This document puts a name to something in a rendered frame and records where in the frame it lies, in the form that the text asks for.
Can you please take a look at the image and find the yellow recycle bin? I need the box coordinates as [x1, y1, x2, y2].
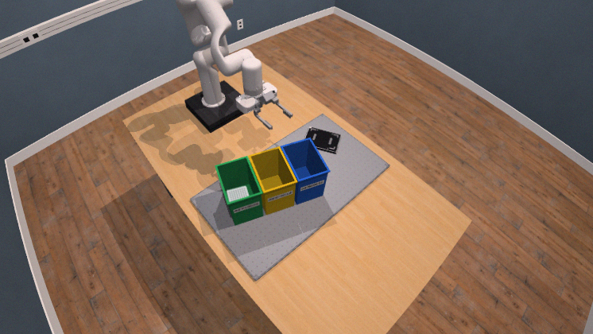
[248, 146, 298, 215]

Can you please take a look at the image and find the blue bin with label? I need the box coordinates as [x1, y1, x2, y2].
[281, 138, 330, 204]

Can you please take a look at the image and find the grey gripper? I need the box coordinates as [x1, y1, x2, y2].
[235, 82, 293, 130]

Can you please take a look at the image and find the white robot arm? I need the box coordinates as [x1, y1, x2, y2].
[176, 0, 276, 108]

